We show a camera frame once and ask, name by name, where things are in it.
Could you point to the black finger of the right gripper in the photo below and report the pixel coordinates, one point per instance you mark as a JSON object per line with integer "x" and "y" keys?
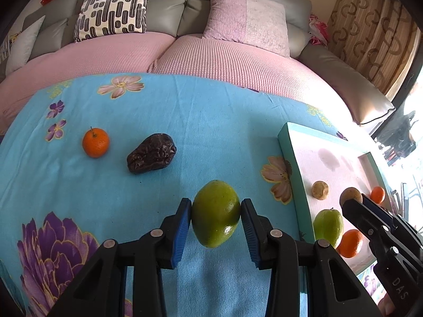
{"x": 382, "y": 213}
{"x": 364, "y": 220}

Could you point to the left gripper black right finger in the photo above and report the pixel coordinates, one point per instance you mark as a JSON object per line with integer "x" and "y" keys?
{"x": 332, "y": 287}

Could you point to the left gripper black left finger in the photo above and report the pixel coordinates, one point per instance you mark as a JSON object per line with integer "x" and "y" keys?
{"x": 99, "y": 289}

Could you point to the large orange mandarin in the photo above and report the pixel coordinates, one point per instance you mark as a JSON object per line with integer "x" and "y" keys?
{"x": 378, "y": 195}

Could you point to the large green mango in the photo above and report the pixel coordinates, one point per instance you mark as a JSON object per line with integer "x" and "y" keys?
{"x": 215, "y": 213}

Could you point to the person right hand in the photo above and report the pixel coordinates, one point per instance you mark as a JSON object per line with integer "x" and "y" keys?
{"x": 386, "y": 305}

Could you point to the small mandarin far left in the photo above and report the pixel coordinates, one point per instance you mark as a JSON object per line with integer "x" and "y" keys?
{"x": 351, "y": 243}

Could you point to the green mango on tray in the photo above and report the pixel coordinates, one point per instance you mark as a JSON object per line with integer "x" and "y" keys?
{"x": 328, "y": 225}

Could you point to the white tray teal rim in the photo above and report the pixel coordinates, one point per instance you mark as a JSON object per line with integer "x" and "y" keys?
{"x": 315, "y": 155}

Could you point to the blue floral tablecloth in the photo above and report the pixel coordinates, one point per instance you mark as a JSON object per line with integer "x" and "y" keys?
{"x": 108, "y": 156}

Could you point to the small mandarin with stem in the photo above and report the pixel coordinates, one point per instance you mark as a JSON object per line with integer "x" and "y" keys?
{"x": 95, "y": 142}

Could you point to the dark brown date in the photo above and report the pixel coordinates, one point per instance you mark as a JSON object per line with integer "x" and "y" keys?
{"x": 154, "y": 153}

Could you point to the brown patterned curtain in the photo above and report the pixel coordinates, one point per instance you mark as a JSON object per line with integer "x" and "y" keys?
{"x": 377, "y": 38}

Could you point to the pink floral cloth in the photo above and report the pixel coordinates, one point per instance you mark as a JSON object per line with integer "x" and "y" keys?
{"x": 318, "y": 31}

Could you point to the pink sofa seat cover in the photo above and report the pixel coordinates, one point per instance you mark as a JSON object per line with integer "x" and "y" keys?
{"x": 239, "y": 64}

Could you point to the pink grey cushion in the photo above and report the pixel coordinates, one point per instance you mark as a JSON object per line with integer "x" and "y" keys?
{"x": 259, "y": 23}

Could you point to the light grey cushion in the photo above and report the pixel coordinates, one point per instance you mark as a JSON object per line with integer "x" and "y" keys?
{"x": 23, "y": 46}

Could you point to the black white patterned cushion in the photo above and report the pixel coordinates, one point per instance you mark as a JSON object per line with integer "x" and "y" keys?
{"x": 108, "y": 17}

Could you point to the grey leather sofa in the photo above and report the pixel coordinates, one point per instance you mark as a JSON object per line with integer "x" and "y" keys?
{"x": 179, "y": 18}

